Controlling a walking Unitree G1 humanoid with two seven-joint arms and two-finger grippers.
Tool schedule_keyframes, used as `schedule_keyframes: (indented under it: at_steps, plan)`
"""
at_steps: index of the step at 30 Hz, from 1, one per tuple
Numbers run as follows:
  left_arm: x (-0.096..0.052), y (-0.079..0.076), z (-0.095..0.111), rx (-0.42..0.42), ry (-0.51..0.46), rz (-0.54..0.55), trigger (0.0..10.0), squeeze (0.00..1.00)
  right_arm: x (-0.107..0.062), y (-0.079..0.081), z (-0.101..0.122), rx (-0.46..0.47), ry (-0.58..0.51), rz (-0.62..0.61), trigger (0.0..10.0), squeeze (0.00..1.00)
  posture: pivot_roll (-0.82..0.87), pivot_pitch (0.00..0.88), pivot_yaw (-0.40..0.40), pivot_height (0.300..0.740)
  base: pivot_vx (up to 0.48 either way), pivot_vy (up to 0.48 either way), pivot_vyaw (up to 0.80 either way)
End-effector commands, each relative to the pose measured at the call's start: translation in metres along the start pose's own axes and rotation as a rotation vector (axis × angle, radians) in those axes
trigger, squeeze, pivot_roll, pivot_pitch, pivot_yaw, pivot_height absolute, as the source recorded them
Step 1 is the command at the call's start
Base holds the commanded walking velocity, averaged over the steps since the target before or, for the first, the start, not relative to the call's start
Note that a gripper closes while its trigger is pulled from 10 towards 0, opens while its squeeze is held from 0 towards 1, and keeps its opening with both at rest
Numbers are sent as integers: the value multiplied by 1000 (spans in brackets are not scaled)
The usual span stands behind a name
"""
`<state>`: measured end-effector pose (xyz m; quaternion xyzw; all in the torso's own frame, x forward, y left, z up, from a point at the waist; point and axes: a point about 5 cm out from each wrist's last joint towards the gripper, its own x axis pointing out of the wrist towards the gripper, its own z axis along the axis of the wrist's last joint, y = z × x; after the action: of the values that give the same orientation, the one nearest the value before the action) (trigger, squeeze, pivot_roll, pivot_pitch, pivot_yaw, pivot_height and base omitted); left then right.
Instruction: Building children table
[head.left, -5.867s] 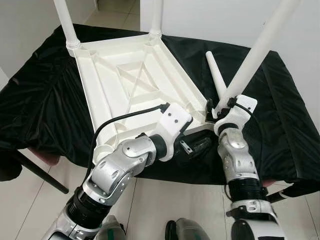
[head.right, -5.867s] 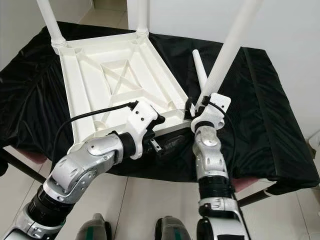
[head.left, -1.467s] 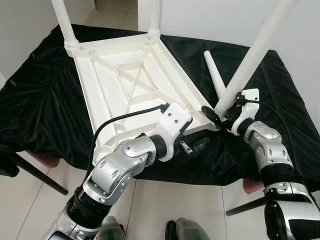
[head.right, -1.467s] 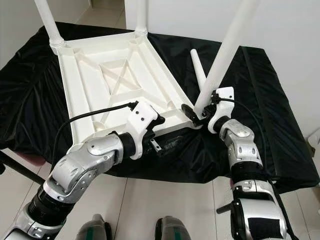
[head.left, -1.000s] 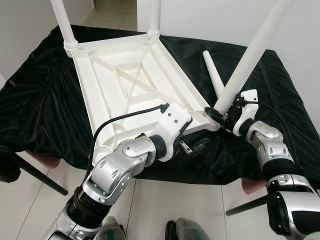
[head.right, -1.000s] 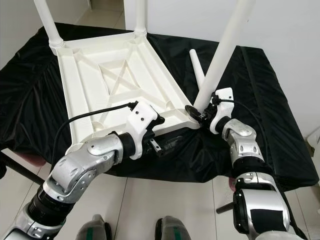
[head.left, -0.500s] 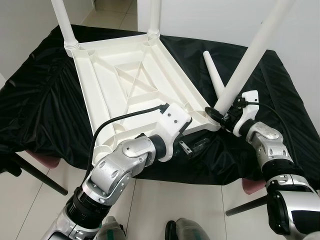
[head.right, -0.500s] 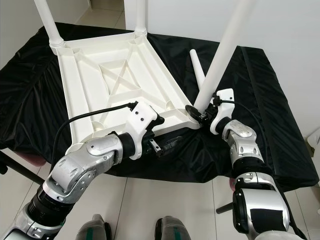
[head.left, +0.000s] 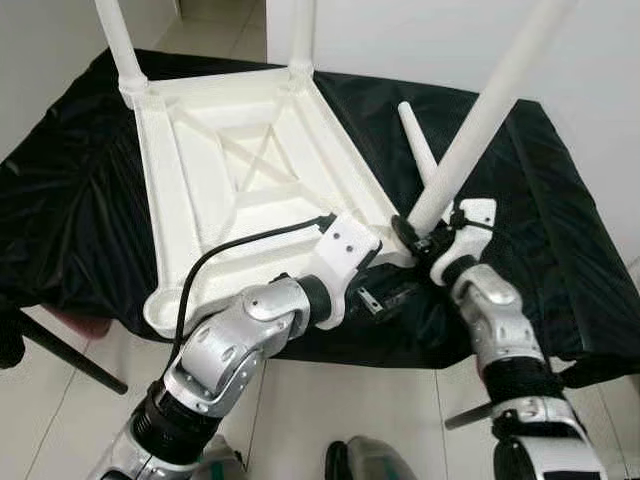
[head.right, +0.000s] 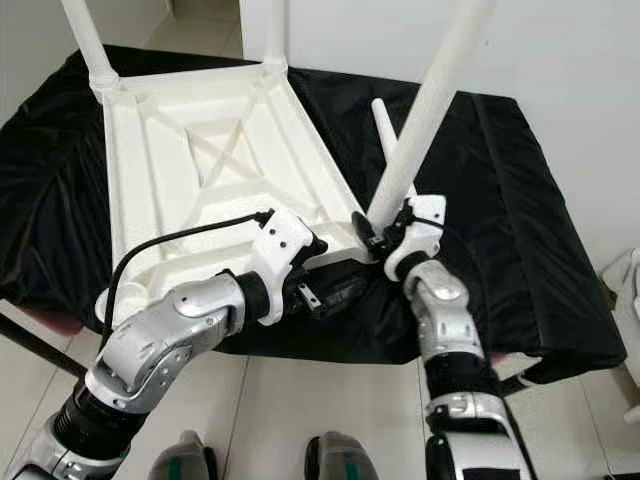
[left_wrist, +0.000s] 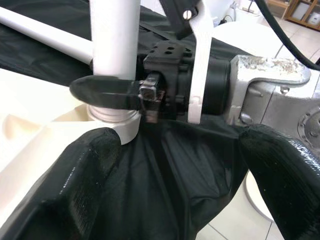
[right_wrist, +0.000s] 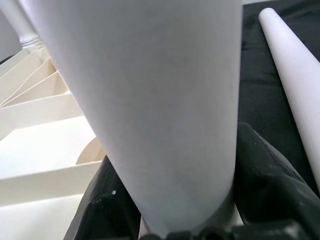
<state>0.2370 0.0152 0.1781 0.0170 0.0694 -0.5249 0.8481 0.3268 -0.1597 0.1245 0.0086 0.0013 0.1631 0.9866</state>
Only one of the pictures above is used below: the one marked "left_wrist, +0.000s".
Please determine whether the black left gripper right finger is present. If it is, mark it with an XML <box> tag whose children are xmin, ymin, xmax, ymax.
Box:
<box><xmin>238</xmin><ymin>124</ymin><xmax>320</xmax><ymax>240</ymax></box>

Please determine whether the wooden shelf unit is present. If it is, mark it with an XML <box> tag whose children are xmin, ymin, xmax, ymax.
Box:
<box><xmin>267</xmin><ymin>0</ymin><xmax>320</xmax><ymax>30</ymax></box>

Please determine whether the white plastic table top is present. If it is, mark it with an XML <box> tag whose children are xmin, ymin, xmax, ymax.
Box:
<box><xmin>0</xmin><ymin>67</ymin><xmax>141</xmax><ymax>208</ymax></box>

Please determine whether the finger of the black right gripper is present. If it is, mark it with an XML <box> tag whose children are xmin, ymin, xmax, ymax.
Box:
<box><xmin>69</xmin><ymin>74</ymin><xmax>143</xmax><ymax>112</ymax></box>

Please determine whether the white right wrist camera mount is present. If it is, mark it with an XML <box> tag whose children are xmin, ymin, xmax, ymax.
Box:
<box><xmin>158</xmin><ymin>0</ymin><xmax>215</xmax><ymax>125</ymax></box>

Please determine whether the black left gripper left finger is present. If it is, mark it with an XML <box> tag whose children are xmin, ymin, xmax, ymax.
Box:
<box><xmin>0</xmin><ymin>126</ymin><xmax>122</xmax><ymax>240</ymax></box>

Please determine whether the black table cloth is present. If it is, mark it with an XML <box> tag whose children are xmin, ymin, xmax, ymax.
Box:
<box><xmin>0</xmin><ymin>0</ymin><xmax>251</xmax><ymax>240</ymax></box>

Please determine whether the white plastic table leg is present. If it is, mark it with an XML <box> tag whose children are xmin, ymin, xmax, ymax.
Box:
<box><xmin>86</xmin><ymin>0</ymin><xmax>142</xmax><ymax>123</ymax></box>
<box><xmin>0</xmin><ymin>6</ymin><xmax>95</xmax><ymax>65</ymax></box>

